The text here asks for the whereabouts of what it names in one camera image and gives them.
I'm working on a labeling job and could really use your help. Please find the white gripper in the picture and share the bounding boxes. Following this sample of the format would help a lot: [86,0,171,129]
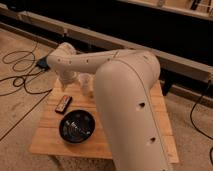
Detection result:
[78,73,93,98]

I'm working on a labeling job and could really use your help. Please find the black cable at right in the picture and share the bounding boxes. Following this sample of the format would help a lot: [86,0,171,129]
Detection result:
[189,79,213,164]

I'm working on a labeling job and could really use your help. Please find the black round bowl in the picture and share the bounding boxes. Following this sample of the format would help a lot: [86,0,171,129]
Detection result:
[59,110,95,144]

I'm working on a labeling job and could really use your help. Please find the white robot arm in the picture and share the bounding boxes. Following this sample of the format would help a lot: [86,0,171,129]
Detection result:
[47,48,173,171]

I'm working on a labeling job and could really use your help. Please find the blue power box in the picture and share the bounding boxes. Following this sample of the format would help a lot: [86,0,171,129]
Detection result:
[36,57,50,70]

